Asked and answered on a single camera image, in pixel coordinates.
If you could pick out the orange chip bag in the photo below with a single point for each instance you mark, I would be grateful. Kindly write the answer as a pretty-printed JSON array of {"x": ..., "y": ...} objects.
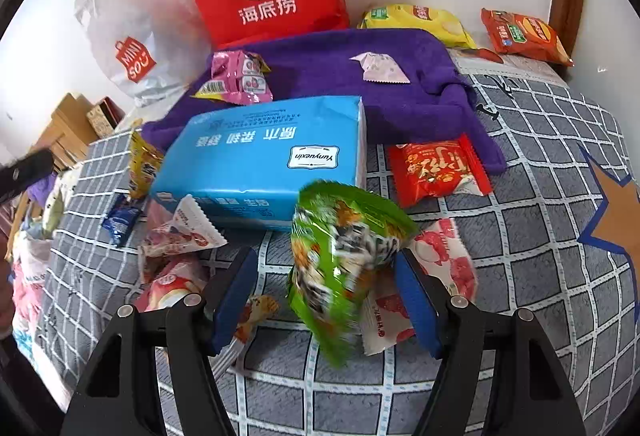
[{"x": 525, "y": 33}]

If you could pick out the purple towel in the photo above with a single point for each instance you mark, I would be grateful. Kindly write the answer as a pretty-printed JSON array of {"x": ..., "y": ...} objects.
[{"x": 320, "y": 66}]

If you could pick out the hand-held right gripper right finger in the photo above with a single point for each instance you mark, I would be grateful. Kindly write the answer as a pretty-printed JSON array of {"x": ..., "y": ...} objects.
[{"x": 420, "y": 311}]

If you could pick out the dark blue small packet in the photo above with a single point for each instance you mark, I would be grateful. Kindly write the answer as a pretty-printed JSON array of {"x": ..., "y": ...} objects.
[{"x": 120, "y": 221}]

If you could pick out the yellow snack packet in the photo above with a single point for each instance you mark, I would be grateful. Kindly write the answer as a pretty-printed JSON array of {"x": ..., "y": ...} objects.
[{"x": 142, "y": 166}]

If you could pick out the blue tissue pack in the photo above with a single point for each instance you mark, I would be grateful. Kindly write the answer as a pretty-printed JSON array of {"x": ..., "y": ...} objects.
[{"x": 250, "y": 151}]

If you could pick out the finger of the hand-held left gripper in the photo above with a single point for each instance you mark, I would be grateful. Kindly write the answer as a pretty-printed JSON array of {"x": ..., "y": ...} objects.
[{"x": 25, "y": 176}]

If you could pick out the red snack packet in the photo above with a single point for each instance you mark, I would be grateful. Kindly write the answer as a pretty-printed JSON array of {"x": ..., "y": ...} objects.
[{"x": 435, "y": 168}]

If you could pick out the orange printed clear packet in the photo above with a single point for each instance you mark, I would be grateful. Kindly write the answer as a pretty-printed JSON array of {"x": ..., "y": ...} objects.
[{"x": 257, "y": 308}]

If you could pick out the yellow chip bag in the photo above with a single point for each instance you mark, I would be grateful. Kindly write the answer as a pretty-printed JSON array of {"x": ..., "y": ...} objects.
[{"x": 415, "y": 21}]

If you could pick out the white pink snack packet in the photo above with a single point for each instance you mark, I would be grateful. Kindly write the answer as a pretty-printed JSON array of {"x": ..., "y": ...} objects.
[{"x": 185, "y": 231}]

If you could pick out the pale pink small packet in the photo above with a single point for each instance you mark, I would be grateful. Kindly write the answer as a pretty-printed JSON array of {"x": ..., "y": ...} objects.
[{"x": 380, "y": 67}]

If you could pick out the green snack packet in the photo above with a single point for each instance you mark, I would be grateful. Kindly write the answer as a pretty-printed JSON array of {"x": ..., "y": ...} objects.
[{"x": 340, "y": 256}]

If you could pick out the white red lychee packet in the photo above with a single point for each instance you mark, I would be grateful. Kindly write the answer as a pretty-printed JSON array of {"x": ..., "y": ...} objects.
[
  {"x": 450, "y": 261},
  {"x": 385, "y": 316}
]

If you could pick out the grey checked bedsheet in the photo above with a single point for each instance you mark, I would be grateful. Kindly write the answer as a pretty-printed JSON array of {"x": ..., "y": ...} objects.
[{"x": 525, "y": 216}]

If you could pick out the dark patterned box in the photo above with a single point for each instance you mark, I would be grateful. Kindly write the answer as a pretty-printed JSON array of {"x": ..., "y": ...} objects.
[{"x": 105, "y": 116}]

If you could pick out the white plastic bag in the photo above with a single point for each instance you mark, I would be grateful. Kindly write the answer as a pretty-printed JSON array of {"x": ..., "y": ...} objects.
[{"x": 130, "y": 26}]

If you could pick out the pile of colourful clothes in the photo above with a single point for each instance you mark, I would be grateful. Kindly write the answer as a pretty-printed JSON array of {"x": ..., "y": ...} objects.
[{"x": 35, "y": 266}]

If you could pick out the pink peach snack packet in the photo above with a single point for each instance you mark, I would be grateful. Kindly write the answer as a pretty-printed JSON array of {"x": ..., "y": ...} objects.
[{"x": 170, "y": 283}]

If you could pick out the duck printed white cloth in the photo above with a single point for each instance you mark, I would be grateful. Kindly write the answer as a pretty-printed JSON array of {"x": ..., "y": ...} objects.
[{"x": 525, "y": 72}]

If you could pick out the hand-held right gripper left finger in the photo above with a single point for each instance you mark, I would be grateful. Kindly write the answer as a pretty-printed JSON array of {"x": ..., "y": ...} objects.
[{"x": 232, "y": 306}]

